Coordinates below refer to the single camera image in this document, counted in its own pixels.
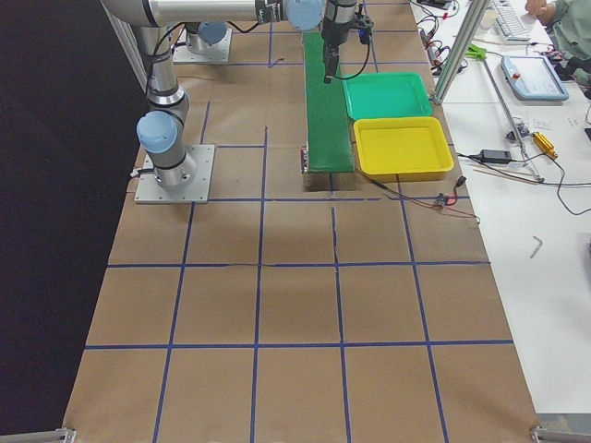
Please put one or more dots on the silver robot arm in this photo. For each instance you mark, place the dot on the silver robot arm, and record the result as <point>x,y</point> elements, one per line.
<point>202,35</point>
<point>160,130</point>

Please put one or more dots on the red wire controller board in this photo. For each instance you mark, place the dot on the red wire controller board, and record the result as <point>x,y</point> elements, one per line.
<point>442,203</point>

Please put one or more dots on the silver allen key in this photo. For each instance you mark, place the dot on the silver allen key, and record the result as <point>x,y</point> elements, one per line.
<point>539,244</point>

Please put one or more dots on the white keyboard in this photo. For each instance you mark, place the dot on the white keyboard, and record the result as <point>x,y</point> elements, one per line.
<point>508,24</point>

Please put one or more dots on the person in green shirt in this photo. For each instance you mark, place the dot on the person in green shirt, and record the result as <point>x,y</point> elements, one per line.
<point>568,25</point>

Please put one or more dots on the teach pendant tablet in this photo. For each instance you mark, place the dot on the teach pendant tablet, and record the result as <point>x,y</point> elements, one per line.
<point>533,79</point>

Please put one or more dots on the black power adapter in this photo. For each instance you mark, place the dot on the black power adapter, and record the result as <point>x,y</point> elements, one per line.
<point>496,156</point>

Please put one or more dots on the aluminium frame post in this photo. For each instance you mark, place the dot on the aluminium frame post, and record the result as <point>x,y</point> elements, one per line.
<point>467,31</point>

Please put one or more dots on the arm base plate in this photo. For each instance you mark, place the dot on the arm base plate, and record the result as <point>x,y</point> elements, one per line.
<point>189,182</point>
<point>218,54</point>

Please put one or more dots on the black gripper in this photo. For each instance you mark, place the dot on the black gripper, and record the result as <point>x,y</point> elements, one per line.
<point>333,31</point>

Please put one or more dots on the green plastic tray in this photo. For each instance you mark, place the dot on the green plastic tray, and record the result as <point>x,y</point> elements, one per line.
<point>386,95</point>

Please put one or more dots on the green conveyor belt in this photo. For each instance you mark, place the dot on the green conveyor belt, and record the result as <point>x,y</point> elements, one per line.
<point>328,138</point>

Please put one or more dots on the yellow plastic tray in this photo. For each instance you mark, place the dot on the yellow plastic tray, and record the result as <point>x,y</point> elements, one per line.
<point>408,148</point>

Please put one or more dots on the gold aluminium resistor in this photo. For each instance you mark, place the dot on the gold aluminium resistor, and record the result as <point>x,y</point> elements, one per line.
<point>544,145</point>

